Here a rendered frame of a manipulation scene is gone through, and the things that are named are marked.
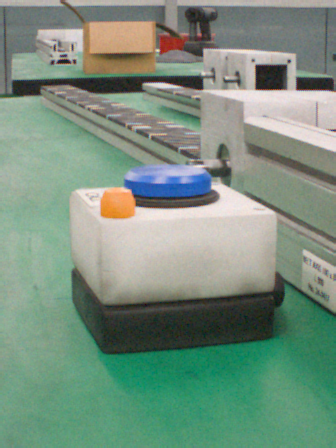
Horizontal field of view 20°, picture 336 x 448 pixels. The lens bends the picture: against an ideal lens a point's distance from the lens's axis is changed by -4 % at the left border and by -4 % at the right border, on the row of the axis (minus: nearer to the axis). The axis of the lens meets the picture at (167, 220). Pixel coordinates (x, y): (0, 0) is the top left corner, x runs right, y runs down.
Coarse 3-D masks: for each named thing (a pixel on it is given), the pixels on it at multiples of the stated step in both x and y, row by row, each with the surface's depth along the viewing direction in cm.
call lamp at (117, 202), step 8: (104, 192) 41; (112, 192) 40; (120, 192) 40; (128, 192) 41; (104, 200) 41; (112, 200) 40; (120, 200) 40; (128, 200) 41; (104, 208) 41; (112, 208) 40; (120, 208) 40; (128, 208) 41; (104, 216) 41; (112, 216) 40; (120, 216) 40; (128, 216) 41
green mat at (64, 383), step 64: (0, 128) 130; (64, 128) 128; (192, 128) 127; (0, 192) 81; (64, 192) 80; (0, 256) 59; (64, 256) 59; (0, 320) 46; (64, 320) 46; (320, 320) 46; (0, 384) 38; (64, 384) 38; (128, 384) 38; (192, 384) 38; (256, 384) 38; (320, 384) 38
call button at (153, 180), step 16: (128, 176) 44; (144, 176) 43; (160, 176) 43; (176, 176) 43; (192, 176) 43; (208, 176) 44; (144, 192) 43; (160, 192) 43; (176, 192) 43; (192, 192) 43
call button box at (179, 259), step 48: (96, 192) 46; (96, 240) 41; (144, 240) 41; (192, 240) 41; (240, 240) 42; (96, 288) 42; (144, 288) 41; (192, 288) 42; (240, 288) 42; (96, 336) 42; (144, 336) 42; (192, 336) 42; (240, 336) 43
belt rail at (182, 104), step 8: (144, 88) 173; (152, 88) 167; (144, 96) 173; (152, 96) 167; (160, 96) 165; (168, 96) 158; (176, 96) 153; (160, 104) 163; (168, 104) 157; (176, 104) 153; (184, 104) 150; (192, 104) 147; (192, 112) 145
